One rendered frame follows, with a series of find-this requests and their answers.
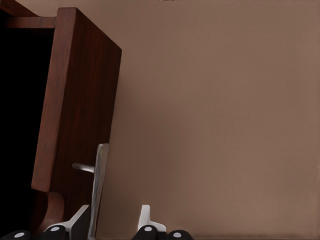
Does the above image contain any dark wooden cabinet door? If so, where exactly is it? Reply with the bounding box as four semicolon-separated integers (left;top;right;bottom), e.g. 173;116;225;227
30;6;123;240

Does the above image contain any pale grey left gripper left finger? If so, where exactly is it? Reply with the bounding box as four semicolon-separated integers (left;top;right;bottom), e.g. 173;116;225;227
41;204;91;240

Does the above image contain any dark wooden cabinet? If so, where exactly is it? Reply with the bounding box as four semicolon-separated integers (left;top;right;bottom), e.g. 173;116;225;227
0;0;66;240

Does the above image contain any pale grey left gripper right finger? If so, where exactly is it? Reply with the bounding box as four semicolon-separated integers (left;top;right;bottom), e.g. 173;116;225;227
131;204;167;240

